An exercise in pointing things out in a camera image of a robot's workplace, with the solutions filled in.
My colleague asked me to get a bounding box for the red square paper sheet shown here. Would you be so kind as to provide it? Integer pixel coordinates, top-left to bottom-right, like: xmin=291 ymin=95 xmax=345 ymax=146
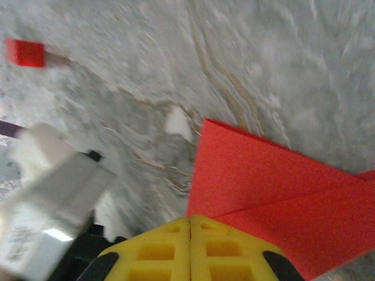
xmin=186 ymin=118 xmax=375 ymax=281

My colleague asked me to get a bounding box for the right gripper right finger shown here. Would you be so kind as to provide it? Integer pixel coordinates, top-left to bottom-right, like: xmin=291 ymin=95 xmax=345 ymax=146
xmin=190 ymin=214 xmax=305 ymax=281

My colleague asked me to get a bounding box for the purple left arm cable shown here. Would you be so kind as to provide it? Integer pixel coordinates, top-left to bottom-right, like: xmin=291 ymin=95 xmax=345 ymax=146
xmin=0 ymin=119 xmax=23 ymax=139

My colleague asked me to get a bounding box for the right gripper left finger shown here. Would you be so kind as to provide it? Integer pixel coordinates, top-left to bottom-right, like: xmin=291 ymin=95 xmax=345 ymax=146
xmin=84 ymin=215 xmax=192 ymax=281

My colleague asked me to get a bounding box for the small red block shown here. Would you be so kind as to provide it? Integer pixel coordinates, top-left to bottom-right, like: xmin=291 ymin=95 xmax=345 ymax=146
xmin=4 ymin=37 xmax=73 ymax=70

